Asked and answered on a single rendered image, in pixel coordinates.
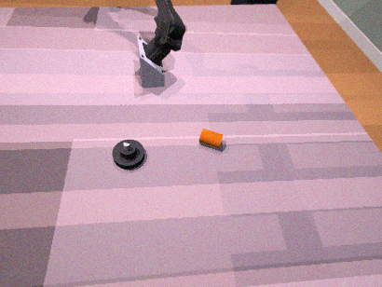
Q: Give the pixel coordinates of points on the orange tapered knob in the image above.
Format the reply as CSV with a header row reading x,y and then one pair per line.
x,y
211,138

